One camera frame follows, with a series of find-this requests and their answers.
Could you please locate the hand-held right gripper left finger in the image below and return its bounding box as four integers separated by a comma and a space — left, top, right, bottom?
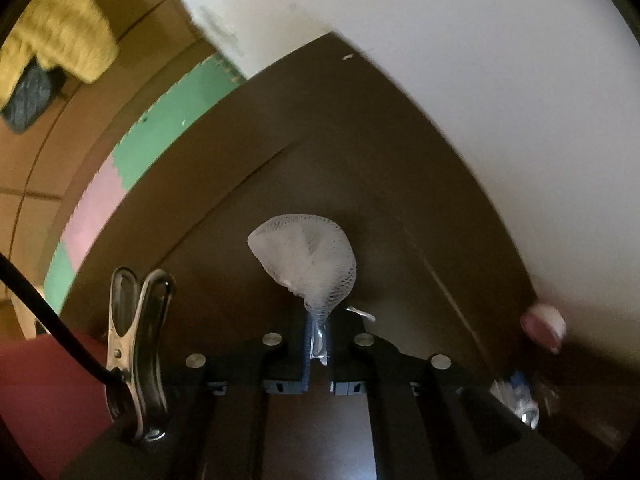
60, 310, 314, 480

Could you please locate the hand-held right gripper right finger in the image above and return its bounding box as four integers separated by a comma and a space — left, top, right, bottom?
327, 307, 583, 480

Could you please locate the white foam fruit net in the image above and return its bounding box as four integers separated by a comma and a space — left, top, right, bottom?
247, 214, 357, 366

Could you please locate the small pink white cap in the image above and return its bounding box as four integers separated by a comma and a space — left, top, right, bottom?
520, 302, 567, 355

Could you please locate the metal spring clamp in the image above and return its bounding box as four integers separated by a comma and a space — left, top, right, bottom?
102, 267, 177, 442

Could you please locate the clear plastic bottle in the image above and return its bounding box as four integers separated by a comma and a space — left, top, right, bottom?
492, 370, 541, 431

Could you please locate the pink foam mat tile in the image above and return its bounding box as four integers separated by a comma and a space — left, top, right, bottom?
62, 155, 143, 256

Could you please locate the green foam mat tile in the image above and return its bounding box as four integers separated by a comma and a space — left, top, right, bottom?
112, 52, 248, 193
42, 240, 83, 316

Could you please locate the black quilted handbag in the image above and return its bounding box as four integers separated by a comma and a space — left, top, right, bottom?
0, 60, 68, 135

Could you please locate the yellow fleece jacket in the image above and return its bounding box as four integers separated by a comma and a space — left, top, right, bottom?
0, 0, 120, 106

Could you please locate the black cable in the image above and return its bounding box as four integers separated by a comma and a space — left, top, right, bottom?
0, 252, 126, 391

